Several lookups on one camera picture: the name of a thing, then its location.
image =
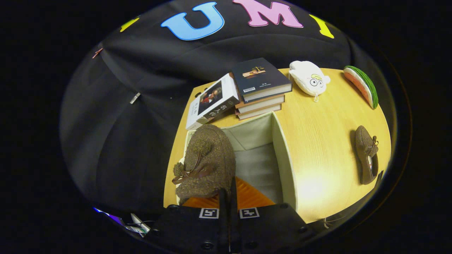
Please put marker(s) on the watermelon slice plush toy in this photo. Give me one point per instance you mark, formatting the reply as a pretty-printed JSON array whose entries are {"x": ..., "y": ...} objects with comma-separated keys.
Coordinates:
[{"x": 367, "y": 86}]

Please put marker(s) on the lit monitor screen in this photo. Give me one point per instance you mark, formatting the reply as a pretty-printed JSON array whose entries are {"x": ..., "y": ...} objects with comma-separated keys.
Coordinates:
[{"x": 109, "y": 217}]

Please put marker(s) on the white plush toy with eyes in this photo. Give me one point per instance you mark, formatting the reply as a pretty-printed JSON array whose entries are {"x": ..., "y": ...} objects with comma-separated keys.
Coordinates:
[{"x": 307, "y": 79}]

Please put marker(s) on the silver metal clip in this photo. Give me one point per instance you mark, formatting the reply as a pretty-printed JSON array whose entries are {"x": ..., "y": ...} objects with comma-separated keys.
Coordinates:
[{"x": 135, "y": 98}]

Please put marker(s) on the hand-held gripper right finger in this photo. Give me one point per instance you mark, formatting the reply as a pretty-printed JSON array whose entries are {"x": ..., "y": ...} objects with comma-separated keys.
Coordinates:
[{"x": 234, "y": 225}]

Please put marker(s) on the white book with portrait cover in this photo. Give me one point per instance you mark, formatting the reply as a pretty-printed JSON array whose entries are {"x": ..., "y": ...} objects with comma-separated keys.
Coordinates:
[{"x": 212, "y": 100}]

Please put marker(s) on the grey fabric storage box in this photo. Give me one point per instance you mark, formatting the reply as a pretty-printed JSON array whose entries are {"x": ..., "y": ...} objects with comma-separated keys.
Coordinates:
[{"x": 286, "y": 169}]

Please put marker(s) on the dark blue hardcover book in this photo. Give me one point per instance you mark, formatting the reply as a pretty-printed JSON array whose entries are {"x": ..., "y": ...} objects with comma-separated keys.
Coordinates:
[{"x": 257, "y": 77}]

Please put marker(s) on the brown cover book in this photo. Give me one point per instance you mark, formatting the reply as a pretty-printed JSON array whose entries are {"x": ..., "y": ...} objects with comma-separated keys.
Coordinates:
[
  {"x": 259, "y": 112},
  {"x": 261, "y": 104}
]

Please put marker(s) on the black backdrop cloth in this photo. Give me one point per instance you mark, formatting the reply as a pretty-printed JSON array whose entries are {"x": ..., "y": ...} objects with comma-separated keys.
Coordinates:
[{"x": 123, "y": 141}]

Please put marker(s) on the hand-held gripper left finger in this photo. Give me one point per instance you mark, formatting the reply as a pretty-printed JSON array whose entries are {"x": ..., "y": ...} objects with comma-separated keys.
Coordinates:
[{"x": 223, "y": 225}]

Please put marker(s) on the pink clothespin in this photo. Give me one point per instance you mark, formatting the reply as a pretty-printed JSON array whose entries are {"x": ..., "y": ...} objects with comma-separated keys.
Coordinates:
[{"x": 97, "y": 53}]

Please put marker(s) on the brown fuzzy shoe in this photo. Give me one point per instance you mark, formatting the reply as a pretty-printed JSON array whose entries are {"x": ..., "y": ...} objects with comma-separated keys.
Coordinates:
[
  {"x": 208, "y": 155},
  {"x": 363, "y": 148}
]

